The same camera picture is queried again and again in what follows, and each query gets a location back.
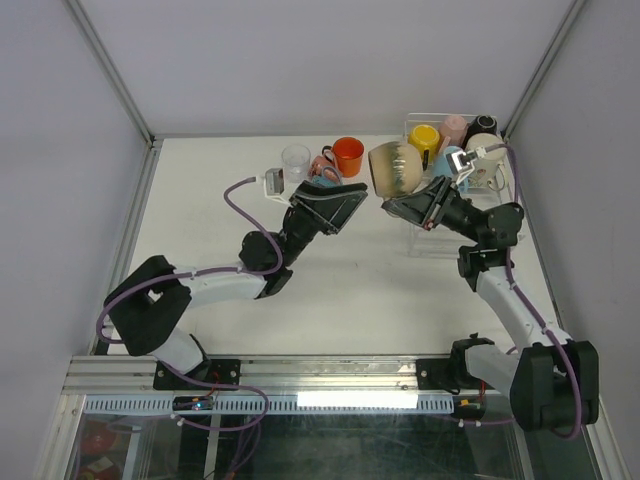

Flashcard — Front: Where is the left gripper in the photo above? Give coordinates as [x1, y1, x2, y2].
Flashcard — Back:
[278, 182, 367, 268]

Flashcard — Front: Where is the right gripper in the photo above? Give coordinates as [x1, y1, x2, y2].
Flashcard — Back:
[382, 174, 483, 245]

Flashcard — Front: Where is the blue mug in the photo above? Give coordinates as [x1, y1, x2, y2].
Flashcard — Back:
[311, 166, 343, 188]

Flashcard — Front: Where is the white light-blue mug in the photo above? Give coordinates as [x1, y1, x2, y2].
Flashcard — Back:
[432, 146, 465, 180]

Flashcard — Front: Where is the beige mug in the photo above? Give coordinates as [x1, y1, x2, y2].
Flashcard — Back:
[368, 141, 423, 199]

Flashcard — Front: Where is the clear plastic cup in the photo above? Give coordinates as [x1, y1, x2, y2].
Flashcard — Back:
[281, 144, 311, 183]

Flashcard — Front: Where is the yellow mug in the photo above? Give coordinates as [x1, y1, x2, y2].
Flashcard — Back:
[408, 124, 441, 170]

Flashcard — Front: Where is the green inside mug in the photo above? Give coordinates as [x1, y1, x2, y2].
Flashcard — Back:
[465, 133, 508, 192]

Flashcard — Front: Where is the black mug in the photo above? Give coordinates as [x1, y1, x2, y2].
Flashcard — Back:
[466, 115, 498, 139]

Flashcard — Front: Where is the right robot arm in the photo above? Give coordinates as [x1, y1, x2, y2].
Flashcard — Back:
[381, 176, 599, 439]

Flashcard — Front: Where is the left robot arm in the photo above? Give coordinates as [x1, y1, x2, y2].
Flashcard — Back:
[96, 181, 367, 389]

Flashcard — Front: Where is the clear dish rack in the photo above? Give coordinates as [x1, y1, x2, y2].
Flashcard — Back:
[385, 113, 524, 259]

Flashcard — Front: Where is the pink patterned mug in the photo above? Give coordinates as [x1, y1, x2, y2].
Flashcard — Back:
[309, 155, 339, 180]

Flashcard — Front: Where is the orange mug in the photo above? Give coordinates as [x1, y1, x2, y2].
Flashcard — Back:
[322, 137, 365, 178]

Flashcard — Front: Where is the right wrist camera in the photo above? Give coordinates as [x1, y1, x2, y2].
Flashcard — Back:
[445, 147, 487, 185]

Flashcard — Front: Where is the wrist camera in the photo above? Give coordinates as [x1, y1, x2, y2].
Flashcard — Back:
[259, 168, 289, 205]
[445, 147, 487, 185]

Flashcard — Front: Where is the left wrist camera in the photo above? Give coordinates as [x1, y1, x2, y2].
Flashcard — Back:
[259, 168, 289, 205]

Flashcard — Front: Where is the white cable duct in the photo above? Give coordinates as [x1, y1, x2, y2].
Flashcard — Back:
[84, 390, 454, 416]

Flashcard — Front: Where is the aluminium mounting rail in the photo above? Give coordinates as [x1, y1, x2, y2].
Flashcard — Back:
[64, 352, 599, 401]

